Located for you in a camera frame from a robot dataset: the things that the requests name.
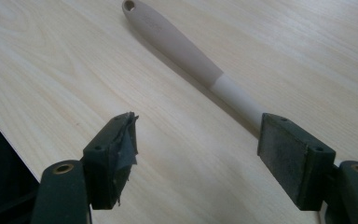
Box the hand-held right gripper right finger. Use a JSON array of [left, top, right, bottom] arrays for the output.
[[256, 112, 337, 212]]

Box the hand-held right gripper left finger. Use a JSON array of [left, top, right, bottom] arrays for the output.
[[82, 111, 140, 211]]

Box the beige and white utensil handle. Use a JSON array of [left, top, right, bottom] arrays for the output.
[[121, 0, 267, 131]]

